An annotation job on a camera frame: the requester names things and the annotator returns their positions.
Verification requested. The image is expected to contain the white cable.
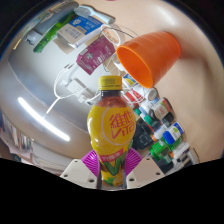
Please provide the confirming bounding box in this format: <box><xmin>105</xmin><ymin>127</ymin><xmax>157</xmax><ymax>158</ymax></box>
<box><xmin>43</xmin><ymin>63</ymin><xmax>101</xmax><ymax>118</ymax></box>

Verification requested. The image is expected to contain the orange plastic cup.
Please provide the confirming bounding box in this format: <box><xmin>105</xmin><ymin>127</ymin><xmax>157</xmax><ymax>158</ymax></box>
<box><xmin>115</xmin><ymin>31</ymin><xmax>182</xmax><ymax>89</ymax></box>

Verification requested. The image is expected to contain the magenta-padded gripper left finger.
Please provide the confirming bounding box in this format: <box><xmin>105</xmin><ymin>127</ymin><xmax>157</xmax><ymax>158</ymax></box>
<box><xmin>59</xmin><ymin>149</ymin><xmax>101</xmax><ymax>190</ymax></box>

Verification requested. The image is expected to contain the magenta pouch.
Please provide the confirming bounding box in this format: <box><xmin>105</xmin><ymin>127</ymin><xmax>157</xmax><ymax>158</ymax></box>
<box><xmin>75</xmin><ymin>35</ymin><xmax>116</xmax><ymax>76</ymax></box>

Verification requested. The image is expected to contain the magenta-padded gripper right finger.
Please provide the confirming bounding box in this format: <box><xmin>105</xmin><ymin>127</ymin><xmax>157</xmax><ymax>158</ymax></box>
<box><xmin>124</xmin><ymin>147</ymin><xmax>166</xmax><ymax>190</ymax></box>

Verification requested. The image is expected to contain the yellow drink bottle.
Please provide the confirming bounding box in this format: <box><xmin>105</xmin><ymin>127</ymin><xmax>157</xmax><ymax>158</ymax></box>
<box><xmin>86</xmin><ymin>75</ymin><xmax>138</xmax><ymax>190</ymax></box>

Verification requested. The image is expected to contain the green glass bottle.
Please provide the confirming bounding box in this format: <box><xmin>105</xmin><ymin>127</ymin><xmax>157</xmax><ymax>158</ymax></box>
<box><xmin>32</xmin><ymin>11</ymin><xmax>76</xmax><ymax>54</ymax></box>

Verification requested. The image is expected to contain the white and blue box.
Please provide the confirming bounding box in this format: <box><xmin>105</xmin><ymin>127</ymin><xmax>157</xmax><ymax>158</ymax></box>
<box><xmin>56</xmin><ymin>15</ymin><xmax>104</xmax><ymax>49</ymax></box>

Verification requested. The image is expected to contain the white wall socket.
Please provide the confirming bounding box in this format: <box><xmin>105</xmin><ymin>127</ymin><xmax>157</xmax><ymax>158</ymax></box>
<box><xmin>65</xmin><ymin>78</ymin><xmax>96</xmax><ymax>104</ymax></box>

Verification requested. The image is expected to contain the green plastic jar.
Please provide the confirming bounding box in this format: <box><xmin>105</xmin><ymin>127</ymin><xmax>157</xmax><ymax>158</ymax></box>
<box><xmin>148</xmin><ymin>139</ymin><xmax>171</xmax><ymax>161</ymax></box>

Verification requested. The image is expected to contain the red and white canister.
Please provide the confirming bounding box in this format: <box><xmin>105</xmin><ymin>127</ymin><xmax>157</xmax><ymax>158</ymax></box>
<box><xmin>122</xmin><ymin>74</ymin><xmax>158</xmax><ymax>108</ymax></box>

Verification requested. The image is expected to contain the white jar with blue cap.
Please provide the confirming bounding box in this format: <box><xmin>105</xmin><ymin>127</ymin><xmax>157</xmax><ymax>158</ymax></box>
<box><xmin>162</xmin><ymin>121</ymin><xmax>185</xmax><ymax>146</ymax></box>

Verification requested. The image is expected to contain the grey shaker bottle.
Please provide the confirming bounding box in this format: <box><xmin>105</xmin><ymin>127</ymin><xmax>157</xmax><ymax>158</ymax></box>
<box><xmin>24</xmin><ymin>3</ymin><xmax>80</xmax><ymax>43</ymax></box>

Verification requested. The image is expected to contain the white light bar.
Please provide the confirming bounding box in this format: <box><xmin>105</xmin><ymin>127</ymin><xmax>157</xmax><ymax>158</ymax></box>
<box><xmin>17</xmin><ymin>96</ymin><xmax>72</xmax><ymax>143</ymax></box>

